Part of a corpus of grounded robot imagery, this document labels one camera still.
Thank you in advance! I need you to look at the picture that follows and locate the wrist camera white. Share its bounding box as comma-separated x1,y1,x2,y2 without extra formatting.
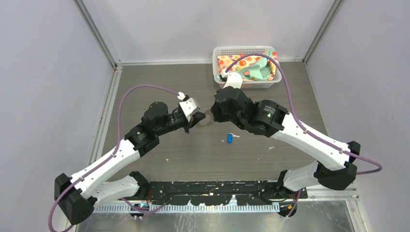
220,72,243,89
177,92,200,118

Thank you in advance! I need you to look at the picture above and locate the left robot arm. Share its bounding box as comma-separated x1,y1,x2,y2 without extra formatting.
55,98,206,225

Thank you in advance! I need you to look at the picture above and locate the aluminium frame rail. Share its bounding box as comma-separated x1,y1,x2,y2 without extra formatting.
93,189,358,216

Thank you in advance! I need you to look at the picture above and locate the white plastic basket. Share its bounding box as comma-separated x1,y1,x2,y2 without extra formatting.
212,46,282,89

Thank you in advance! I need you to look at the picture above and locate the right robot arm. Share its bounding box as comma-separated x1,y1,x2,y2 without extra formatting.
211,87,360,199

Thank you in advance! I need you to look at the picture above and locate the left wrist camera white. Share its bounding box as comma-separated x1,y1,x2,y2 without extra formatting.
177,92,200,118

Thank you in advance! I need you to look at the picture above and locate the large metal keyring disc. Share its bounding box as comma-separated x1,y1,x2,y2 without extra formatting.
198,109,214,128

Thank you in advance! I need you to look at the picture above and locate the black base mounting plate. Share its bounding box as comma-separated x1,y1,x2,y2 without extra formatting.
131,180,297,206

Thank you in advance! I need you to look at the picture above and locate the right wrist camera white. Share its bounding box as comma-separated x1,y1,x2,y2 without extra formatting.
220,72,243,89

